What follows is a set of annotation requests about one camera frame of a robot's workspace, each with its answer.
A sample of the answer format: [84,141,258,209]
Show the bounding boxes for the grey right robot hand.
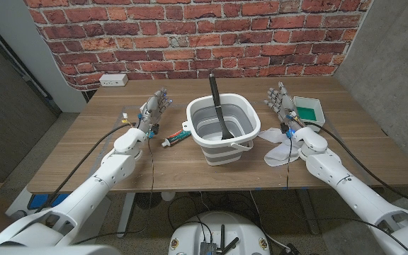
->
[263,81,306,137]

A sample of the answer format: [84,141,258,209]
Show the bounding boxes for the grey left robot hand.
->
[137,88,173,137]

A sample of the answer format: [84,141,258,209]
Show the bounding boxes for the black slotted spatula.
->
[208,73,236,140]

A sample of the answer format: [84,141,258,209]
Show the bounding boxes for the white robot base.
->
[167,211,271,255]

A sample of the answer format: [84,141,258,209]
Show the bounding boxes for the white towel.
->
[258,127,306,168]

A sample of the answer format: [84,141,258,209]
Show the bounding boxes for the white grey collapsible bucket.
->
[181,93,262,166]

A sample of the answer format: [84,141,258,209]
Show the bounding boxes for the white tray green inside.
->
[293,96,327,133]

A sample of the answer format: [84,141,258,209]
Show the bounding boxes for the toothpaste tube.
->
[161,129,192,148]

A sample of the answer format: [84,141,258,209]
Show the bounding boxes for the white power outlet strip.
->
[98,73,129,88]

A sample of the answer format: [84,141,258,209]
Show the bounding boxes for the black round floor object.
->
[135,193,162,210]

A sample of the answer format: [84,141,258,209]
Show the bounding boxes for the metal table leg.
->
[295,189,321,235]
[116,192,137,239]

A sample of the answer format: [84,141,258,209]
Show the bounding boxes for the blue floor pad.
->
[50,193,70,207]
[27,193,50,210]

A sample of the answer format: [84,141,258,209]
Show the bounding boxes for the black power adapter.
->
[285,242,302,255]

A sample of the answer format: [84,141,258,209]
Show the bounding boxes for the grey computer box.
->
[199,242,218,255]

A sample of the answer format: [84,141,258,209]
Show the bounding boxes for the white robot torso edge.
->
[0,244,122,255]

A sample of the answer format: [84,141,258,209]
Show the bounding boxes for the white plug yellow wires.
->
[121,112,136,128]

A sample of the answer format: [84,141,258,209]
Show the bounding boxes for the thin black right hand cable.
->
[285,136,293,192]

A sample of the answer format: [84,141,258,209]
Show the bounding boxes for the thin black hand cable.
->
[72,136,155,246]
[285,136,293,192]

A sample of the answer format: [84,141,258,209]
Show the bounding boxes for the thin black left hand cable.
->
[72,136,155,246]

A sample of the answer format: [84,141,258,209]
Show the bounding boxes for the printed brick wall backdrop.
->
[23,0,373,91]

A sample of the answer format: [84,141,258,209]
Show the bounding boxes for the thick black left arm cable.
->
[35,122,136,214]

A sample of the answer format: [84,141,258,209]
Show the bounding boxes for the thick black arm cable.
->
[306,121,408,209]
[35,122,136,214]

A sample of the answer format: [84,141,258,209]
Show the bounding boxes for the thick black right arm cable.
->
[306,121,408,209]

